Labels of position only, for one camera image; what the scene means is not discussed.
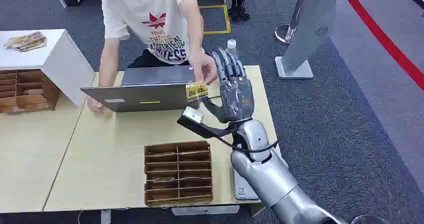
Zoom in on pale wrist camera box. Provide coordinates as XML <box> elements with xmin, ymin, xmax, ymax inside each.
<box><xmin>181</xmin><ymin>106</ymin><xmax>205</xmax><ymax>124</ymax></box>

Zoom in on chrome stanchion base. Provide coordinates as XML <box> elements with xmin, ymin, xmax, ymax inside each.
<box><xmin>274</xmin><ymin>24</ymin><xmax>298</xmax><ymax>47</ymax></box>

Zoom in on person's left hand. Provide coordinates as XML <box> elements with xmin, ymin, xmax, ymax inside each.
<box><xmin>189</xmin><ymin>51</ymin><xmax>219</xmax><ymax>86</ymax></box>

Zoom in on person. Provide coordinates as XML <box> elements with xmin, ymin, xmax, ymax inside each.
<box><xmin>86</xmin><ymin>0</ymin><xmax>219</xmax><ymax>114</ymax></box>

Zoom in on white cabinet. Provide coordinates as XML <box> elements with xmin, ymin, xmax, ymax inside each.
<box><xmin>0</xmin><ymin>28</ymin><xmax>97</xmax><ymax>108</ymax></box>

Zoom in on white desk crossbar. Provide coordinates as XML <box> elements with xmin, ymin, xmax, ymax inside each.
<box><xmin>170</xmin><ymin>205</ymin><xmax>240</xmax><ymax>216</ymax></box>

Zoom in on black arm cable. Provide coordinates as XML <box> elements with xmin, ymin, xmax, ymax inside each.
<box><xmin>215</xmin><ymin>134</ymin><xmax>280</xmax><ymax>154</ymax></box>

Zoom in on white desk device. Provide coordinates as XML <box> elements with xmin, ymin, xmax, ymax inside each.
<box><xmin>232</xmin><ymin>167</ymin><xmax>260</xmax><ymax>201</ymax></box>

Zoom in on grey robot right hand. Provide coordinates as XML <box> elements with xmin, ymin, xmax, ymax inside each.
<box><xmin>202</xmin><ymin>47</ymin><xmax>256</xmax><ymax>124</ymax></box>

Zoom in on stack of printed cards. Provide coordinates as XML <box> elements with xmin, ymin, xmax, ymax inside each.
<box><xmin>3</xmin><ymin>31</ymin><xmax>48</xmax><ymax>53</ymax></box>

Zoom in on wooden slotted card box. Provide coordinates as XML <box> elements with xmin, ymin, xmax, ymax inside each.
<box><xmin>143</xmin><ymin>140</ymin><xmax>214</xmax><ymax>207</ymax></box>

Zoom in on grey kiosk stand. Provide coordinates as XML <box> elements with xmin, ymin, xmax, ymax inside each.
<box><xmin>274</xmin><ymin>0</ymin><xmax>338</xmax><ymax>80</ymax></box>

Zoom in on black robot legs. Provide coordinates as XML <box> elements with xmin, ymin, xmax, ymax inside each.
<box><xmin>227</xmin><ymin>0</ymin><xmax>252</xmax><ymax>22</ymax></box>

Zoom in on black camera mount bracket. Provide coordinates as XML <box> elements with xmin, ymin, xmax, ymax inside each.
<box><xmin>176</xmin><ymin>115</ymin><xmax>240</xmax><ymax>140</ymax></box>

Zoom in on clear water bottle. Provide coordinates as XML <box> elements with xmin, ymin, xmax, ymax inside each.
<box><xmin>225</xmin><ymin>38</ymin><xmax>240</xmax><ymax>60</ymax></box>

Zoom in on grey laptop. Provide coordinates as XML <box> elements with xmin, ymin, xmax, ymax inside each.
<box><xmin>80</xmin><ymin>65</ymin><xmax>202</xmax><ymax>113</ymax></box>

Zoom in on person's right hand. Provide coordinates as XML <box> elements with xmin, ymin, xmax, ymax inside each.
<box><xmin>86</xmin><ymin>95</ymin><xmax>106</xmax><ymax>114</ymax></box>

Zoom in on clear glass rim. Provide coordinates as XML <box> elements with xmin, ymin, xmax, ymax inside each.
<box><xmin>350</xmin><ymin>214</ymin><xmax>390</xmax><ymax>224</ymax></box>

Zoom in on yellow printed card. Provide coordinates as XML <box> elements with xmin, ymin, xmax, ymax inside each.
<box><xmin>185</xmin><ymin>81</ymin><xmax>210</xmax><ymax>103</ymax></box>

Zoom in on wooden box under white cabinet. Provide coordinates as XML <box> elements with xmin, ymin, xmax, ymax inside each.
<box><xmin>0</xmin><ymin>69</ymin><xmax>62</xmax><ymax>115</ymax></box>

